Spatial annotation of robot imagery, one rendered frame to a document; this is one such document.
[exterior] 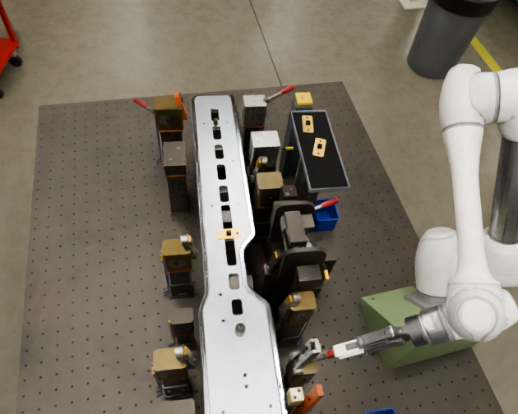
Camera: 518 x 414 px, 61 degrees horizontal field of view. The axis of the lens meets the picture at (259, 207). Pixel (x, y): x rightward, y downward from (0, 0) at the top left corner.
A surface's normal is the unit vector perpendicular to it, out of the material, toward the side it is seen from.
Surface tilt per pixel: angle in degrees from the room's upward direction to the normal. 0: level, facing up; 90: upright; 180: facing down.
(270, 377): 0
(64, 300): 0
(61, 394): 0
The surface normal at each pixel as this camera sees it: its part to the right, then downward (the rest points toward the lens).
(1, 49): 0.09, -0.56
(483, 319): -0.42, -0.07
